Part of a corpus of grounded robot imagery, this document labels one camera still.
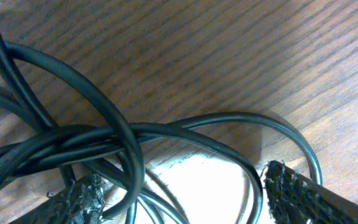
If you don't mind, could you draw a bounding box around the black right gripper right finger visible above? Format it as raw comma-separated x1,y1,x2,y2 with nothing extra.
265,161,358,223

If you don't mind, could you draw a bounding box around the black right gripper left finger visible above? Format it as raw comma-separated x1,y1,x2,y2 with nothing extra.
13,174,104,224

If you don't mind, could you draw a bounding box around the black cable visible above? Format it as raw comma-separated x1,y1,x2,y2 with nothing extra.
0,0,323,224

